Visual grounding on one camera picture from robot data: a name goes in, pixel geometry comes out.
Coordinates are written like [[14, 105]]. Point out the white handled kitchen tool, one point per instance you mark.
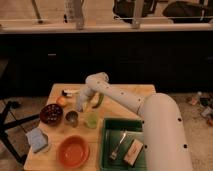
[[69, 92]]

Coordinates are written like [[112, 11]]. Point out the silver metal fork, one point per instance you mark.
[[114, 153]]

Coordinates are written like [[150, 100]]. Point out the small metal cup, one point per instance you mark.
[[72, 118]]

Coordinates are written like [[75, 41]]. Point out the black chair base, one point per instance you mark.
[[4, 126]]

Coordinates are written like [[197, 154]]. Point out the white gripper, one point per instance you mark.
[[81, 100]]

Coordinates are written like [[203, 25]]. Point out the brown scrubbing sponge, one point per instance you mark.
[[133, 152]]

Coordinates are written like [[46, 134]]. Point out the red orange bowl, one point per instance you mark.
[[73, 152]]

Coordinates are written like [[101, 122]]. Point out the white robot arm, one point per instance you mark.
[[163, 130]]

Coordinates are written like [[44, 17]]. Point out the dark brown patterned bowl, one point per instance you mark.
[[51, 114]]

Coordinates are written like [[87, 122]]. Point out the blue sponge block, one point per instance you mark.
[[37, 139]]

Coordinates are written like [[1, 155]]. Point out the light green plastic cup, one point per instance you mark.
[[91, 120]]

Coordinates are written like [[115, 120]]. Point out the blue grey towel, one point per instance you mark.
[[85, 106]]

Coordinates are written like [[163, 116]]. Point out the green plastic tray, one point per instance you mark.
[[112, 131]]

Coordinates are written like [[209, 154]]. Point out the small orange fruit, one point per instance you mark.
[[61, 101]]

